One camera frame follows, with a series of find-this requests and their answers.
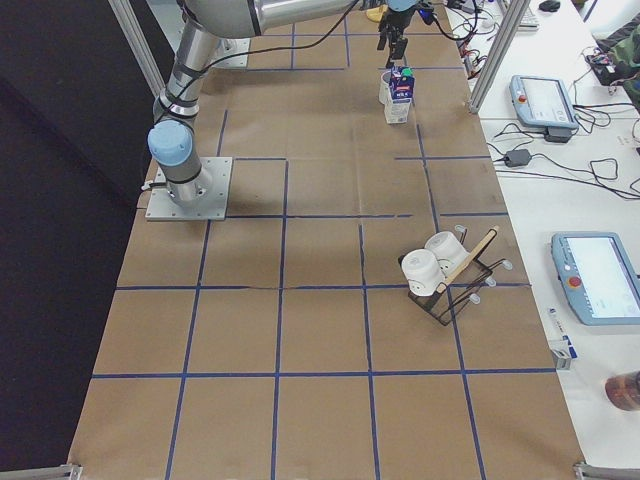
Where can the near teach pendant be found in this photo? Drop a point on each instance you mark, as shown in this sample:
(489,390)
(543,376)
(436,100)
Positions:
(597,277)

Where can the small blue white box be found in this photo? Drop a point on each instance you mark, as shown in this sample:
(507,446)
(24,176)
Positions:
(561,347)

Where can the front white cup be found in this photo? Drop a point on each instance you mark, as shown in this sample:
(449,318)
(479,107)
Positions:
(422,271)

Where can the brown glass jar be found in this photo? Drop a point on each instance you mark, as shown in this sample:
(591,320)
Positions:
(623,391)

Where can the black power adapter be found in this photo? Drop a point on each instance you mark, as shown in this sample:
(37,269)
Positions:
(517,158)

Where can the blue white milk carton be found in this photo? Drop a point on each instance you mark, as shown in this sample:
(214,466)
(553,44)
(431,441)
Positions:
(402,84)

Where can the grey white mug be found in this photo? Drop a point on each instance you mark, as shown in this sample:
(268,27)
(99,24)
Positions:
(384,87)

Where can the white cup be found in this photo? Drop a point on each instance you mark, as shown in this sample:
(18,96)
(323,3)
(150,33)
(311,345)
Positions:
(422,271)
(449,252)

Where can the black wire cup rack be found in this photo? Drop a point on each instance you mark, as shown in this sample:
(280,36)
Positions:
(462,287)

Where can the far teach pendant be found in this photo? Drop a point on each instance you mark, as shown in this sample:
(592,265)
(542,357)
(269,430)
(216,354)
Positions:
(542,102)

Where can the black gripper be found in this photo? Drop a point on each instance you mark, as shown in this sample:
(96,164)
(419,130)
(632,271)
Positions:
(396,21)

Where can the rear white cup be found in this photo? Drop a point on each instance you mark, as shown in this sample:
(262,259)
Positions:
(449,252)

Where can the teach pendant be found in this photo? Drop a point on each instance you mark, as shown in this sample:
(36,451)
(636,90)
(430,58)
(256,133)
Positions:
(542,102)
(597,277)

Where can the aluminium frame post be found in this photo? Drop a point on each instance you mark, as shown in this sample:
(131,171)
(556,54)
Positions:
(507,30)

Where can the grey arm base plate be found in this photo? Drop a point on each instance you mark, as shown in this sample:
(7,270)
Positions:
(204,198)

